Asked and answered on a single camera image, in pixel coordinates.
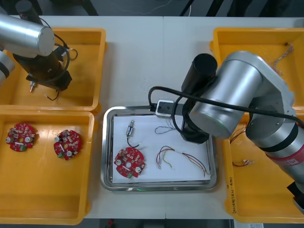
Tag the yellow-orange plastic bin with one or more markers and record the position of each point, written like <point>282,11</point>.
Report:
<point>59,197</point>
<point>256,194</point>
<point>83,71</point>
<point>228,40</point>

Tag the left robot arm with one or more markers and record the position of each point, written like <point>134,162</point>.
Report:
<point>23,38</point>

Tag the blue label metal solenoid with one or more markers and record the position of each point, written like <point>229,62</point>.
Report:
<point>130,130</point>

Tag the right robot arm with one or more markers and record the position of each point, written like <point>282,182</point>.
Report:
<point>237,83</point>

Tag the white paper sheet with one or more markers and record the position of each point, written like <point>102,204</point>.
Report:
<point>147,129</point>

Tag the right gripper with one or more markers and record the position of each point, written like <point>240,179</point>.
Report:
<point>194,139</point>

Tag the steel tray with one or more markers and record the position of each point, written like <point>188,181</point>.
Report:
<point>106,142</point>

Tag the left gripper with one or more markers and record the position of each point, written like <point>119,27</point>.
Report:
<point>57,80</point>

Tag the round red circuit board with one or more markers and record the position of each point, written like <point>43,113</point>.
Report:
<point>71,139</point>
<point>123,169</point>
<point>14,145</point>

